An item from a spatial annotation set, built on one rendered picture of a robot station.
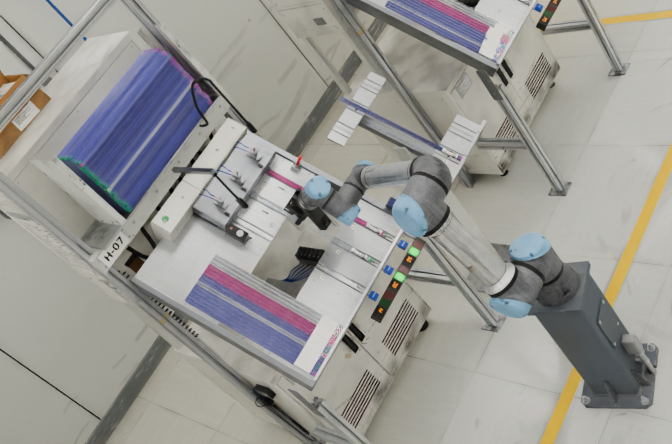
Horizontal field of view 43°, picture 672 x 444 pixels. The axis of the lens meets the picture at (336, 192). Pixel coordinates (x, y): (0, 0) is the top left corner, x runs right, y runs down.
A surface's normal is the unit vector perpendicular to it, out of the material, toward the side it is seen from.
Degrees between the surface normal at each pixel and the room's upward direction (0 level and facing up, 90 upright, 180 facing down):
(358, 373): 90
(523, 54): 90
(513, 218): 0
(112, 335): 90
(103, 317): 90
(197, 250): 44
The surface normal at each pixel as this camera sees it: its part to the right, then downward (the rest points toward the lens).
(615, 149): -0.55, -0.63
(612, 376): -0.31, 0.76
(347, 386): 0.66, 0.04
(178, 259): 0.07, -0.43
